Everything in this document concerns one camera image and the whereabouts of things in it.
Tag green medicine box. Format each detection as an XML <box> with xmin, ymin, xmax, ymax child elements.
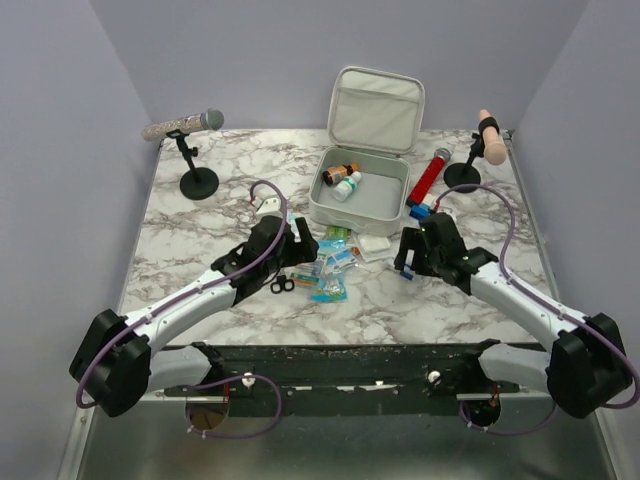
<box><xmin>326</xmin><ymin>226</ymin><xmax>350</xmax><ymax>240</ymax></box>

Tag cotton swab bag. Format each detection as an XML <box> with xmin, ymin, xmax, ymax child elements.
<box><xmin>310</xmin><ymin>275</ymin><xmax>347</xmax><ymax>303</ymax></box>

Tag white gauze pad pack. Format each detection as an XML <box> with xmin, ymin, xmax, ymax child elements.
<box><xmin>354</xmin><ymin>234</ymin><xmax>394</xmax><ymax>263</ymax></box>

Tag white green medicine bottle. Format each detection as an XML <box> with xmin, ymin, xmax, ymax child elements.
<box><xmin>331</xmin><ymin>171</ymin><xmax>362</xmax><ymax>202</ymax></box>

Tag amber medicine bottle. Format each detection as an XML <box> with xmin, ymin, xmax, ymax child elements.
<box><xmin>322</xmin><ymin>163</ymin><xmax>359</xmax><ymax>186</ymax></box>

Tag grey medicine kit case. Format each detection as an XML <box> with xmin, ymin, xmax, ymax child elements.
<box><xmin>309</xmin><ymin>66</ymin><xmax>425</xmax><ymax>237</ymax></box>

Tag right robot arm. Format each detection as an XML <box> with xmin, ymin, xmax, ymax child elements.
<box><xmin>394</xmin><ymin>213</ymin><xmax>639</xmax><ymax>419</ymax></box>

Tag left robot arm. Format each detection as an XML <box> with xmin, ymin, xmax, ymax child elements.
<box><xmin>69</xmin><ymin>215</ymin><xmax>319</xmax><ymax>417</ymax></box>

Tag light blue sachet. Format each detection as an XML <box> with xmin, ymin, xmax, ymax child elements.
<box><xmin>318</xmin><ymin>239</ymin><xmax>347</xmax><ymax>256</ymax></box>

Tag blue toy brick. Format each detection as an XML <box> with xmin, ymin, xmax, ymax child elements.
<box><xmin>409</xmin><ymin>203</ymin><xmax>431</xmax><ymax>220</ymax></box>

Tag blue white wipes packet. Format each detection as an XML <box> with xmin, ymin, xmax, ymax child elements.
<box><xmin>323</xmin><ymin>249</ymin><xmax>357</xmax><ymax>275</ymax></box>

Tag red toy microphone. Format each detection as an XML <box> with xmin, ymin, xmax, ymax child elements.
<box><xmin>405</xmin><ymin>148</ymin><xmax>451</xmax><ymax>207</ymax></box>

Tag right black mic stand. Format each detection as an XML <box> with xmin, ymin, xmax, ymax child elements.
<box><xmin>443</xmin><ymin>133</ymin><xmax>485</xmax><ymax>193</ymax></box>

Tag black mic stand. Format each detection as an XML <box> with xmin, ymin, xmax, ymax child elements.
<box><xmin>443</xmin><ymin>133</ymin><xmax>485</xmax><ymax>193</ymax></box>
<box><xmin>166</xmin><ymin>129</ymin><xmax>219</xmax><ymax>201</ymax></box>

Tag left black mic stand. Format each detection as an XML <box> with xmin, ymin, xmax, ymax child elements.
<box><xmin>166</xmin><ymin>129</ymin><xmax>219</xmax><ymax>201</ymax></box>

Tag beige wooden microphone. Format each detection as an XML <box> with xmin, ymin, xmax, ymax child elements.
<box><xmin>478</xmin><ymin>109</ymin><xmax>507</xmax><ymax>165</ymax></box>

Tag glitter microphone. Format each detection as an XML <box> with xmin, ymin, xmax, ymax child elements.
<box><xmin>142</xmin><ymin>109</ymin><xmax>225</xmax><ymax>142</ymax></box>

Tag black handled scissors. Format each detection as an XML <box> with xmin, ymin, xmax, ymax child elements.
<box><xmin>270</xmin><ymin>275</ymin><xmax>295</xmax><ymax>294</ymax></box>

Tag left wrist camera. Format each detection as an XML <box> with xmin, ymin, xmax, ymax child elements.
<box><xmin>253</xmin><ymin>196</ymin><xmax>282</xmax><ymax>220</ymax></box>

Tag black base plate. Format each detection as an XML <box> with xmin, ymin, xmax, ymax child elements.
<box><xmin>164</xmin><ymin>343</ymin><xmax>521</xmax><ymax>417</ymax></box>

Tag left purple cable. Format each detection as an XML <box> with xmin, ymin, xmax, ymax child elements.
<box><xmin>74</xmin><ymin>179</ymin><xmax>291</xmax><ymax>441</ymax></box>

